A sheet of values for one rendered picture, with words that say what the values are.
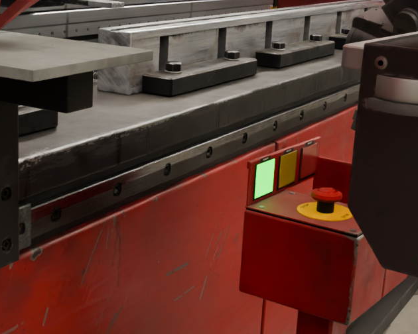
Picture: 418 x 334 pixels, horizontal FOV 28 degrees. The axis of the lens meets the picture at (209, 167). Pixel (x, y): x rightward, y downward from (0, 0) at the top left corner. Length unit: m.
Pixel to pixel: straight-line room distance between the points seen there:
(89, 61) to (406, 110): 0.29
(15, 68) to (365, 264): 0.53
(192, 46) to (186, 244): 0.36
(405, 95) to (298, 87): 0.96
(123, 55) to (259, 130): 0.65
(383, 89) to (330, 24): 1.42
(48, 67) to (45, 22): 0.81
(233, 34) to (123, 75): 0.35
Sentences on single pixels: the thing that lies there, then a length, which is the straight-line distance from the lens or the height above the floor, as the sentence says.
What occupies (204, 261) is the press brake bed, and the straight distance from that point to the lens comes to 1.31.
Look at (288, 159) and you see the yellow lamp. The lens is 1.14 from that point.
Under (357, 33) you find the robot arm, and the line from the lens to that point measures 1.12.
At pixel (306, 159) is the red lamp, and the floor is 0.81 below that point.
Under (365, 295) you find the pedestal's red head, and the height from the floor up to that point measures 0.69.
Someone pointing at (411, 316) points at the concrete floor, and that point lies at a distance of 2.73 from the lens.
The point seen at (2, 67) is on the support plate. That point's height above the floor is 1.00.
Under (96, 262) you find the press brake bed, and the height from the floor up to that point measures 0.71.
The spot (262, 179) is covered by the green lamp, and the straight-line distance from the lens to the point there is 1.08.
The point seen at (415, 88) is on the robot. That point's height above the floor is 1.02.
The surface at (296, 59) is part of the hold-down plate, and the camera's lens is 1.68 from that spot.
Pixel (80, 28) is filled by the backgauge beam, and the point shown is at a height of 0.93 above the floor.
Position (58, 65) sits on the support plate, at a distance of 0.71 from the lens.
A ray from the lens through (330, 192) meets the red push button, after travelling 1.06.
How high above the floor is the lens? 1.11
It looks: 15 degrees down
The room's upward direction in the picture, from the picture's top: 3 degrees clockwise
